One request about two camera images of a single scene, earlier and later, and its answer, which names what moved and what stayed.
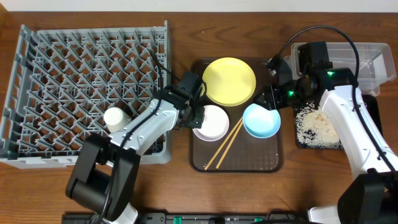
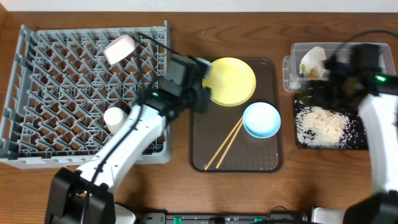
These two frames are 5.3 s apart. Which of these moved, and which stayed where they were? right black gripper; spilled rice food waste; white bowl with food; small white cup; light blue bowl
Moved: right black gripper; white bowl with food
Stayed: light blue bowl; small white cup; spilled rice food waste
